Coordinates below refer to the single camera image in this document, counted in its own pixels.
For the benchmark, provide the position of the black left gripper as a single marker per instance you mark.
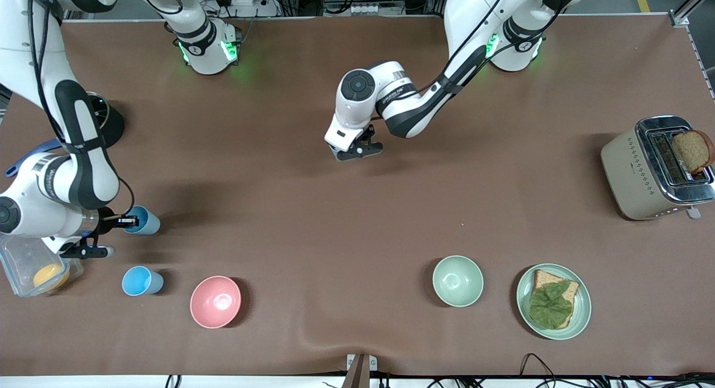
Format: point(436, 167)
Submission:
point(367, 133)

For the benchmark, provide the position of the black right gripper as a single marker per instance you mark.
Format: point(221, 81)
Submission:
point(106, 220)

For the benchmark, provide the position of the blue plastic cup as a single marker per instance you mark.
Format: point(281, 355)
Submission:
point(139, 281)
point(148, 223)

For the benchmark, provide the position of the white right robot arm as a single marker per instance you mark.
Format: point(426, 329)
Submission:
point(84, 153)

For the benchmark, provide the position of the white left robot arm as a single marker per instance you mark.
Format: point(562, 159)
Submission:
point(410, 106)

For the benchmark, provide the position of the orange round food piece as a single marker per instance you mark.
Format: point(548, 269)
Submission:
point(49, 276)

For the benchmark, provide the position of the clear plastic food container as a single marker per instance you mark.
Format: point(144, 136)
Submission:
point(22, 265)

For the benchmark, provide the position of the glass pot lid blue knob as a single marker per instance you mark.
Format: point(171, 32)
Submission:
point(100, 106)

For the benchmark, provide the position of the pink bowl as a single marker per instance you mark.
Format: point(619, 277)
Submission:
point(215, 301)

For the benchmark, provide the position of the pale green bowl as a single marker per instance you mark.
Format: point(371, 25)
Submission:
point(458, 281)

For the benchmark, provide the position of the brown bread slice with lettuce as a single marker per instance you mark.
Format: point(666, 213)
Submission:
point(544, 277)

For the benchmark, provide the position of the green lettuce leaf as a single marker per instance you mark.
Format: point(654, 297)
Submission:
point(550, 305)

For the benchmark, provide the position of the beige and chrome toaster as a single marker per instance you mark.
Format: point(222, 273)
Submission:
point(628, 176)

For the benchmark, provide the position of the pale green plate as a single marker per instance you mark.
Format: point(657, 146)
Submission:
point(581, 312)

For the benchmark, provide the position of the brown toast slice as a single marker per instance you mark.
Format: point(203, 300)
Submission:
point(692, 149)

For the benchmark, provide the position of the metal table edge bracket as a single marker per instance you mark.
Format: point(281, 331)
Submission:
point(360, 368)

